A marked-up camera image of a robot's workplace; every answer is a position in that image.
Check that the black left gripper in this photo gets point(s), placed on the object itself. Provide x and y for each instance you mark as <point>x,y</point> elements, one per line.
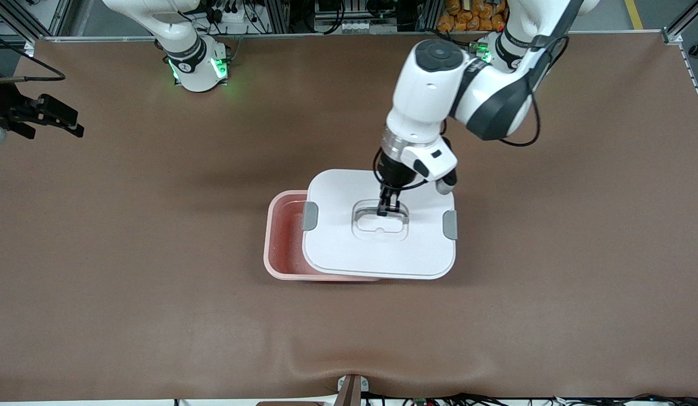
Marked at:
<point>393,173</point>

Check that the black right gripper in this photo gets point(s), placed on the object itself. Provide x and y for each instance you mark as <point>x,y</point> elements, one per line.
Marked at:
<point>9,107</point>

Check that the white lid with grey clips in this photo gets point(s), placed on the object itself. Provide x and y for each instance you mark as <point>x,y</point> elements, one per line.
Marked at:
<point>377,254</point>

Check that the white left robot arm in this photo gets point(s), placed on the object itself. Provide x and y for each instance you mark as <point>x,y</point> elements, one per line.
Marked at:
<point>427,96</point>

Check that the pink plastic storage box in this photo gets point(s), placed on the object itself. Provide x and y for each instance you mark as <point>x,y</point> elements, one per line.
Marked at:
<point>284,242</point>

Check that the black electronics box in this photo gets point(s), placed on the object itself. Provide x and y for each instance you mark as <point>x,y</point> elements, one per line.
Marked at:
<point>328,5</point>

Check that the brown table mat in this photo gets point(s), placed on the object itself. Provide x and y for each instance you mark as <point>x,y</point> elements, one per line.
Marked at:
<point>495,327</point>

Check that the white connector block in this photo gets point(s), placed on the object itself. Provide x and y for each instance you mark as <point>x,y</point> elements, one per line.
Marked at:
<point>354,26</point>

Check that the orange snack packet pile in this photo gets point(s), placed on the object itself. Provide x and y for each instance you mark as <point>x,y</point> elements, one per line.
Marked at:
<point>470,17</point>

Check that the white power strip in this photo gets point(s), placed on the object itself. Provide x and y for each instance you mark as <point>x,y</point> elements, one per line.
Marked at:
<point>233,23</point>

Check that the diagonal aluminium frame strut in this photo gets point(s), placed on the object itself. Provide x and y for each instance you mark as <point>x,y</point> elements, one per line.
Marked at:
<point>30,20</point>

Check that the grey camera mast bracket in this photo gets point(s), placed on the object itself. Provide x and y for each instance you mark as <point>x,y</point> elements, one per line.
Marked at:
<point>351,389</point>

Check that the aluminium frame post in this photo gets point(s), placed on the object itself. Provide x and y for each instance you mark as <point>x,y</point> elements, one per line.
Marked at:
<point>431,14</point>
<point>278,14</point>

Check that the aluminium corner post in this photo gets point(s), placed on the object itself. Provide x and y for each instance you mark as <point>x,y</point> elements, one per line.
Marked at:
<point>680,20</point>

